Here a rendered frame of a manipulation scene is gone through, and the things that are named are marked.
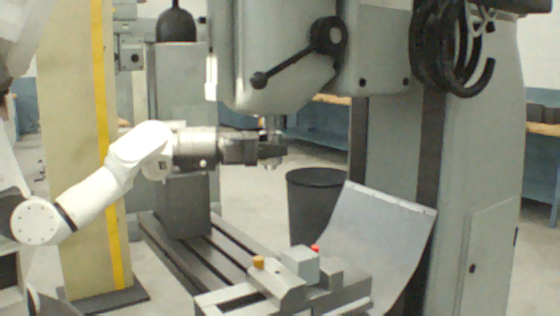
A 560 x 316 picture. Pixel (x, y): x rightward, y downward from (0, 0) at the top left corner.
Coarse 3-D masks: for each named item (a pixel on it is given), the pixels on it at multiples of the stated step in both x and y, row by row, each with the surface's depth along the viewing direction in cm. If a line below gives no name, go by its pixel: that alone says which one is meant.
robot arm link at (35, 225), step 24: (0, 120) 63; (0, 144) 62; (0, 168) 61; (0, 192) 61; (24, 192) 64; (0, 216) 60; (24, 216) 61; (48, 216) 64; (24, 240) 61; (48, 240) 63
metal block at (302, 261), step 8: (288, 248) 82; (296, 248) 83; (304, 248) 82; (288, 256) 80; (296, 256) 79; (304, 256) 79; (312, 256) 79; (288, 264) 80; (296, 264) 77; (304, 264) 78; (312, 264) 79; (296, 272) 78; (304, 272) 78; (312, 272) 79; (304, 280) 79; (312, 280) 80
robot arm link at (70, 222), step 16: (96, 176) 73; (64, 192) 71; (80, 192) 70; (96, 192) 71; (112, 192) 73; (64, 208) 68; (80, 208) 69; (96, 208) 71; (64, 224) 67; (80, 224) 70
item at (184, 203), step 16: (176, 176) 115; (192, 176) 117; (208, 176) 119; (160, 192) 127; (176, 192) 115; (192, 192) 118; (208, 192) 120; (160, 208) 131; (176, 208) 116; (192, 208) 119; (208, 208) 121; (176, 224) 117; (192, 224) 119; (208, 224) 122
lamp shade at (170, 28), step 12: (168, 12) 66; (180, 12) 67; (156, 24) 68; (168, 24) 66; (180, 24) 66; (192, 24) 68; (156, 36) 68; (168, 36) 66; (180, 36) 67; (192, 36) 68
